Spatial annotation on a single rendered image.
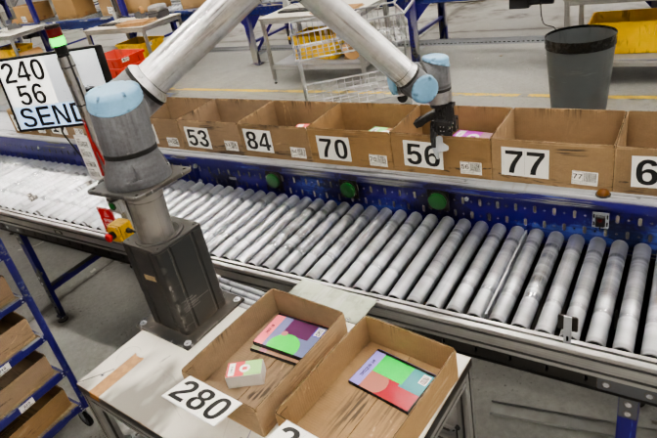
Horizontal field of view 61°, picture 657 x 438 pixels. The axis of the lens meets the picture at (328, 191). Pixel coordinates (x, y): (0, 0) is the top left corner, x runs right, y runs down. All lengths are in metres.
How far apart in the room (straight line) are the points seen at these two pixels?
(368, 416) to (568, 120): 1.33
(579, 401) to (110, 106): 2.00
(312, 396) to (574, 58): 3.57
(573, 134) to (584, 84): 2.39
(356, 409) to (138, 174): 0.85
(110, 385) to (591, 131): 1.83
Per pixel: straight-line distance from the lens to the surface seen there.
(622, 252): 2.00
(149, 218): 1.72
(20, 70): 2.57
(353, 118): 2.60
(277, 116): 2.85
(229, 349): 1.73
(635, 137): 2.26
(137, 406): 1.74
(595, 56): 4.60
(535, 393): 2.53
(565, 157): 2.01
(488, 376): 2.58
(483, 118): 2.35
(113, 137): 1.62
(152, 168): 1.64
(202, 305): 1.87
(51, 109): 2.55
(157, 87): 1.78
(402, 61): 1.77
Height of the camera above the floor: 1.89
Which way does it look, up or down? 27 degrees down
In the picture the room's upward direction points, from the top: 11 degrees counter-clockwise
